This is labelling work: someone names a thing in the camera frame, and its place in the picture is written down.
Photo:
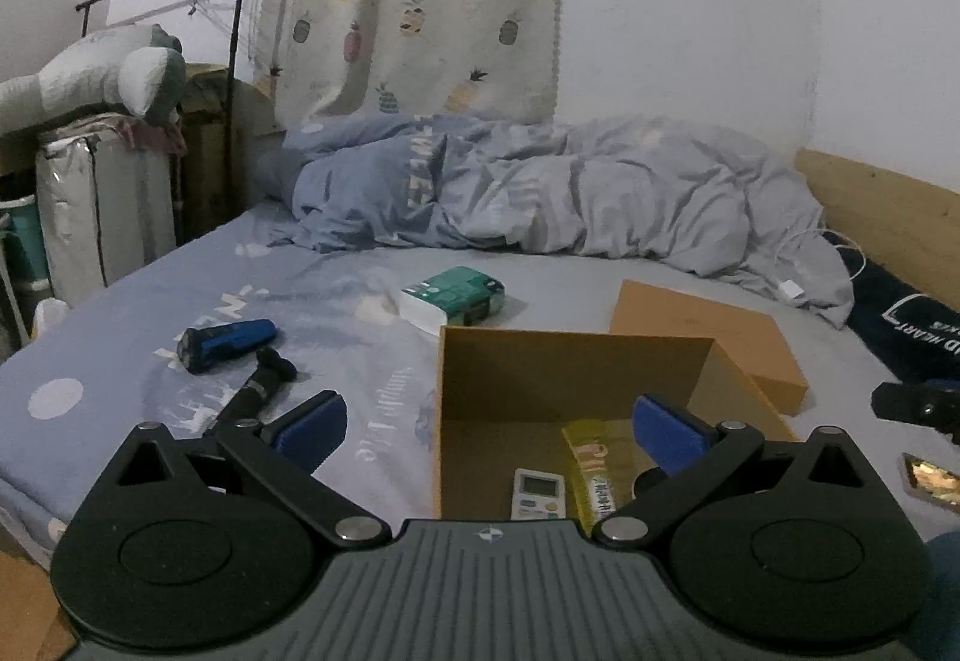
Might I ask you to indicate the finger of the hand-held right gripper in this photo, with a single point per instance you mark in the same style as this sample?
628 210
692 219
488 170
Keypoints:
911 402

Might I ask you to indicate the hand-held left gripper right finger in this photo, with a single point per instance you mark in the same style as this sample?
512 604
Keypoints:
667 432

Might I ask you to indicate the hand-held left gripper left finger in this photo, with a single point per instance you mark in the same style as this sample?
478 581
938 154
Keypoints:
311 428

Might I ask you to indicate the blue electric shaver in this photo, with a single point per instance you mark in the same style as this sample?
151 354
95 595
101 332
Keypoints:
225 342

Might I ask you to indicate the brown cardboard box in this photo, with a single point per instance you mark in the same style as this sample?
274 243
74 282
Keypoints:
525 368

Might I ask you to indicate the black round object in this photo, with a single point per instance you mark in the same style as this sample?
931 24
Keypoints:
651 482

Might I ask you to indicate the navy printed cloth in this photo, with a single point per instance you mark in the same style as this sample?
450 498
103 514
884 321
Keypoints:
896 323

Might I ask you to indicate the yellow snack packet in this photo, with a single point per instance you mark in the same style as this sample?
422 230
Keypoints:
589 458

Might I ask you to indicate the brown cardboard box lid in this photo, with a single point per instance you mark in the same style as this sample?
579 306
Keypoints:
697 323

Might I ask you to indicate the white remote control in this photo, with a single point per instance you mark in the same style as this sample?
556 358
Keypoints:
538 492

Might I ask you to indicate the green tissue pack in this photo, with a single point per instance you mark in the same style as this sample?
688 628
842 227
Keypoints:
450 297

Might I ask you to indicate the grey-blue duvet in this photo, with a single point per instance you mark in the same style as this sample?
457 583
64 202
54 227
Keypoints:
562 196

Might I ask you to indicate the clear plastic storage bag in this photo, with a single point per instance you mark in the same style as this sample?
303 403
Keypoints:
97 211

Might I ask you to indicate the green plastic bin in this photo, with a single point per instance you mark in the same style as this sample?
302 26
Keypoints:
26 248

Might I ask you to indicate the grey white plush toy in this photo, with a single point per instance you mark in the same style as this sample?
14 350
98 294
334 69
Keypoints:
82 68

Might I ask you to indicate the wooden bed frame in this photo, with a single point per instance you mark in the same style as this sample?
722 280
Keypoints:
877 211

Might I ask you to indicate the black metal bed frame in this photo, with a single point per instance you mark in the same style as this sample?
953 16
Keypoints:
238 30

